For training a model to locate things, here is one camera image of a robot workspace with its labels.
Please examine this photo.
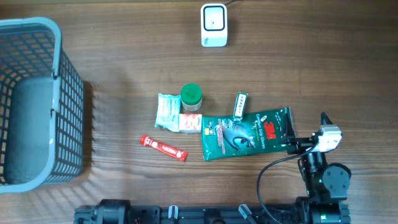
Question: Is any red white small box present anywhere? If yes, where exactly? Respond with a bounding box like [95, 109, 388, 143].
[179, 114, 202, 133]

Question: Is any green 3M gloves package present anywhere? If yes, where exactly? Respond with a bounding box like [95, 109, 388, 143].
[201, 107, 293, 161]

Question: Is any green lid jar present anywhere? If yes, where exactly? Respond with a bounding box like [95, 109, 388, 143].
[180, 83, 203, 111]

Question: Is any white barcode scanner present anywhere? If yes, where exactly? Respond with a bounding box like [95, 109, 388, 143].
[200, 3, 228, 47]

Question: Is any grey plastic mesh basket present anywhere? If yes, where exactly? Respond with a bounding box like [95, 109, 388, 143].
[1, 17, 85, 194]

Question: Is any black right camera cable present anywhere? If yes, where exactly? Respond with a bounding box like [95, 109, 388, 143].
[256, 141, 320, 224]

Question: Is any green white slim box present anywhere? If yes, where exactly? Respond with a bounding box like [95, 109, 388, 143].
[233, 92, 248, 122]

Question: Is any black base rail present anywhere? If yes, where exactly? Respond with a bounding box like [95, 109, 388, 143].
[73, 203, 351, 224]

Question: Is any light green wipes packet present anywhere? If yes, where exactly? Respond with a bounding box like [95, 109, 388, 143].
[154, 93, 181, 132]

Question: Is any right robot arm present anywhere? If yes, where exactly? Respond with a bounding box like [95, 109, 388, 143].
[280, 113, 352, 224]

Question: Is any red white package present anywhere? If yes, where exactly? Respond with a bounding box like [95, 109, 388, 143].
[139, 134, 188, 162]

